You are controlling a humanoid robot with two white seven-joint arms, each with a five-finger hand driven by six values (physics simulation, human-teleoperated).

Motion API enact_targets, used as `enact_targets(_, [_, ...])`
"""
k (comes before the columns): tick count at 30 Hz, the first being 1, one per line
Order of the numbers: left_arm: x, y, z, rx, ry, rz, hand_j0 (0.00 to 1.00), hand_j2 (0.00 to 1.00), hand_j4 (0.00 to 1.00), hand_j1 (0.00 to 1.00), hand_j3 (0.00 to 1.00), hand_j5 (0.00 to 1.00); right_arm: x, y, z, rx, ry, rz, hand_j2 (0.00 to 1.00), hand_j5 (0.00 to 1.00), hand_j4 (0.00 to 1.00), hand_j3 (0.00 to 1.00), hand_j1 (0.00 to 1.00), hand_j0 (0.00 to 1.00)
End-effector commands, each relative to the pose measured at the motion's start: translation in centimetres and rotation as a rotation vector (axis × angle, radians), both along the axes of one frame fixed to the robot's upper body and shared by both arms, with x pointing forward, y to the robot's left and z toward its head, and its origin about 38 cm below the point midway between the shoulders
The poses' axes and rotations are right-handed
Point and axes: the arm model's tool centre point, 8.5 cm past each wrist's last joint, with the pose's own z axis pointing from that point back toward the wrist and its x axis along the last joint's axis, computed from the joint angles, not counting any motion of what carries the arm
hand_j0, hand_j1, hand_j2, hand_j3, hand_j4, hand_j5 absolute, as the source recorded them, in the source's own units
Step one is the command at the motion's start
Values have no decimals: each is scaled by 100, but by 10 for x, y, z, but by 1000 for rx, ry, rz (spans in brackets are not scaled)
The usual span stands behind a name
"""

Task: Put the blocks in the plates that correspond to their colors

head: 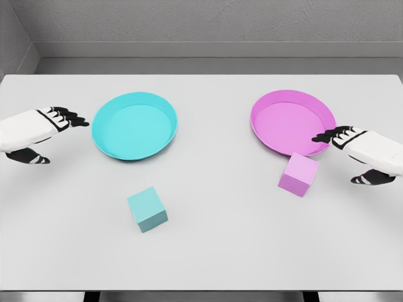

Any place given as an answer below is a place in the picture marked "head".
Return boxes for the pink round plate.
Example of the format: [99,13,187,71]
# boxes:
[250,89,338,157]

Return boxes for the white table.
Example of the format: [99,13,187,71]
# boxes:
[0,74,403,302]

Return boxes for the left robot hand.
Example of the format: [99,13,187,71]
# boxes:
[0,106,91,165]

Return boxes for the pink cube block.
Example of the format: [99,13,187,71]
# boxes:
[277,152,320,199]

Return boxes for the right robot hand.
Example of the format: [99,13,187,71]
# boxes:
[311,125,403,187]

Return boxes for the cyan cube block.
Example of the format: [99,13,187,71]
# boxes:
[127,186,169,234]

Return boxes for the cyan round plate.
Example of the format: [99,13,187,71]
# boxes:
[91,91,179,162]

